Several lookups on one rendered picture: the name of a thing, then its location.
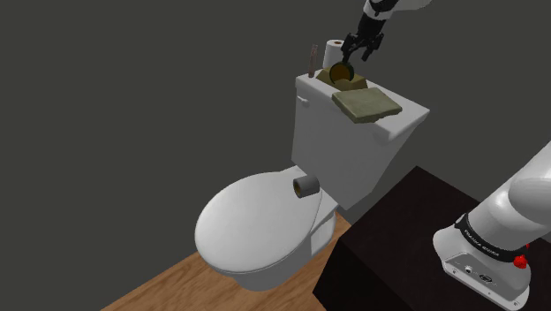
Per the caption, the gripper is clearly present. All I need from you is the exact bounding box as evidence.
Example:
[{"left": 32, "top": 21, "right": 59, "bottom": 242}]
[{"left": 340, "top": 11, "right": 387, "bottom": 65}]

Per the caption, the white toilet paper roll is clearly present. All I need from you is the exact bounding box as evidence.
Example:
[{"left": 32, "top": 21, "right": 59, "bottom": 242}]
[{"left": 322, "top": 39, "right": 346, "bottom": 71}]

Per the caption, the olive brown box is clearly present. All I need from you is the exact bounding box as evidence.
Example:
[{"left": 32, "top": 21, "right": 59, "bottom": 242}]
[{"left": 316, "top": 66, "right": 368, "bottom": 93}]

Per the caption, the dark green round bowl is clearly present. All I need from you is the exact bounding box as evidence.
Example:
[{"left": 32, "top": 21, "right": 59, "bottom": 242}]
[{"left": 329, "top": 61, "right": 356, "bottom": 86}]

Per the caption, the brown upright stick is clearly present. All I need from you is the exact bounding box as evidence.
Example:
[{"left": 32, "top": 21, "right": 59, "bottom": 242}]
[{"left": 307, "top": 43, "right": 320, "bottom": 79}]

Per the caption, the olive flat square pad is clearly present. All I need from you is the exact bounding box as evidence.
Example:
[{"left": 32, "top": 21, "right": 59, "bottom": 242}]
[{"left": 331, "top": 87, "right": 404, "bottom": 125}]

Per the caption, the grey toilet paper roll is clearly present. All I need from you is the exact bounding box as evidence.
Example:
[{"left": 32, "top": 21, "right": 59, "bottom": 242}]
[{"left": 292, "top": 174, "right": 321, "bottom": 199}]

